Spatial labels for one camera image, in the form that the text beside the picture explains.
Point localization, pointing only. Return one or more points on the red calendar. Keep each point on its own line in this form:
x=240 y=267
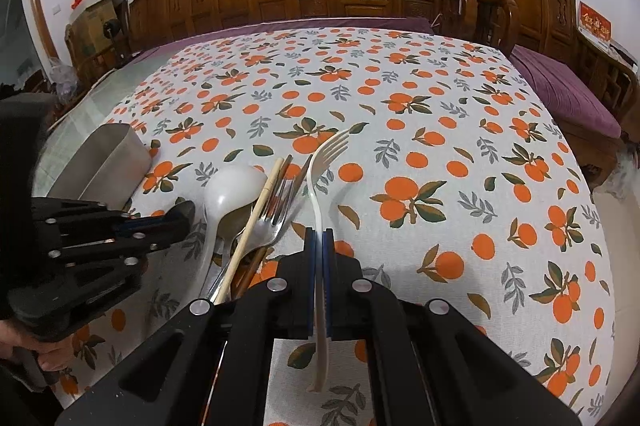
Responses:
x=595 y=21

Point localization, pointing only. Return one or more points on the wooden door frame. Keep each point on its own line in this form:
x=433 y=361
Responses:
x=37 y=5

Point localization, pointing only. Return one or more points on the white plastic fork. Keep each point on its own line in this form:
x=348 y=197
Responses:
x=315 y=201

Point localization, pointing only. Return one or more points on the purple seat cushion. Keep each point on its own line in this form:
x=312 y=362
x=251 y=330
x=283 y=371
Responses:
x=565 y=95

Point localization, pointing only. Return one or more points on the white wall switch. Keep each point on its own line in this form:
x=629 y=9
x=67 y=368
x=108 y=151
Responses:
x=57 y=8

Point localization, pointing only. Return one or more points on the light wooden chopstick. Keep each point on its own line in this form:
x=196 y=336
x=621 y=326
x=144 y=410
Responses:
x=255 y=221

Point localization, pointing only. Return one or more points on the clear plastic bag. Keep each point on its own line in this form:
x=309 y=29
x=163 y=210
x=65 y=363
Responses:
x=62 y=80

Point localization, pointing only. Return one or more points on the person's left hand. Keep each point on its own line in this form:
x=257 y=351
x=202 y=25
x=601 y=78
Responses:
x=30 y=343

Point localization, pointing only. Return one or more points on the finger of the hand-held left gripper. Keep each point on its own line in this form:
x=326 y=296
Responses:
x=100 y=251
x=100 y=218

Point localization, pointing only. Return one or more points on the metal fork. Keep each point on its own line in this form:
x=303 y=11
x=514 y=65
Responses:
x=267 y=233

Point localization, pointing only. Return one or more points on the metal spoon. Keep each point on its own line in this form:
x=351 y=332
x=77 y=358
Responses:
x=235 y=222

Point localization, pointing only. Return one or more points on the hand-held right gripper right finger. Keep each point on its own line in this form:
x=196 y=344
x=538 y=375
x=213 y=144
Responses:
x=328 y=286

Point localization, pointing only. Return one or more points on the orange print tablecloth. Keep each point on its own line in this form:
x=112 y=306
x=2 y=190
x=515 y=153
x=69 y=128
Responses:
x=450 y=105

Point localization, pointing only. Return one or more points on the stack of cardboard boxes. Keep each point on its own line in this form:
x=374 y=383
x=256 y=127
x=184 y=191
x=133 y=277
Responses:
x=95 y=5

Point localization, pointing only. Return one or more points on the white plastic bag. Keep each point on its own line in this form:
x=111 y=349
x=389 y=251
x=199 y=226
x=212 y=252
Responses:
x=625 y=171

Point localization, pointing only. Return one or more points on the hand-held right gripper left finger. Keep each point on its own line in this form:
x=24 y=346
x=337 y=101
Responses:
x=311 y=286

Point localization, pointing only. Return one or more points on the long purple bench cushion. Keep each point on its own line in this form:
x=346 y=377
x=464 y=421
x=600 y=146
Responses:
x=300 y=23

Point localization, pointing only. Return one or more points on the stainless steel utensil holder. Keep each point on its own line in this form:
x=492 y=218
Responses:
x=115 y=160

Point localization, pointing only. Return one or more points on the wooden chair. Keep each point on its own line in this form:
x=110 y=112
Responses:
x=495 y=20
x=452 y=3

